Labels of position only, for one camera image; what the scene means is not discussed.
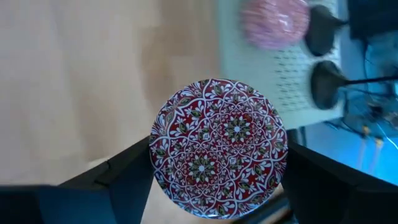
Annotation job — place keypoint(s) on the maroon floral candle tin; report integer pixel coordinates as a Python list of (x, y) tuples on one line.
[(217, 149)]

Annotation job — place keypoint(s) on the black candle stick holder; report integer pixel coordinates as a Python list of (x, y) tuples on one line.
[(326, 85), (321, 31)]

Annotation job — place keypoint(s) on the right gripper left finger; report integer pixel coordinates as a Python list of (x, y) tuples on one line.
[(77, 202)]

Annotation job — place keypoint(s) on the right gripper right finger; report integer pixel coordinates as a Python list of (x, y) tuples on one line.
[(342, 199)]

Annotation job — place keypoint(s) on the pale green perforated metal shelf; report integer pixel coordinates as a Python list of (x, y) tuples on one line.
[(280, 81)]

